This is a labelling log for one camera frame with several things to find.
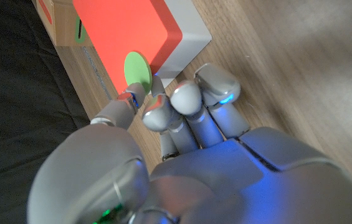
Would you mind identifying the black curtain backdrop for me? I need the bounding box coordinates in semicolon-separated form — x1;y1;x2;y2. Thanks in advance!
0;0;91;224

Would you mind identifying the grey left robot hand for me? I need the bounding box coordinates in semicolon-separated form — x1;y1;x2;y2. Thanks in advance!
26;63;352;224

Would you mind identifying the grey tape outline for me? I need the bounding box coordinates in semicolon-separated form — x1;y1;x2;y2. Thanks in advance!
82;45;113;101

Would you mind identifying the red box with white base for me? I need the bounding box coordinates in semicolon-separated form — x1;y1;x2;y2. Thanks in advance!
72;0;212;96

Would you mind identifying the wooden box with coin slots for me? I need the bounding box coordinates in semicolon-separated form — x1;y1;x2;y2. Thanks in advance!
35;0;94;47

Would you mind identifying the green round coin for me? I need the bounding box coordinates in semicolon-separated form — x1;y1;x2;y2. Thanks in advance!
123;51;153;95

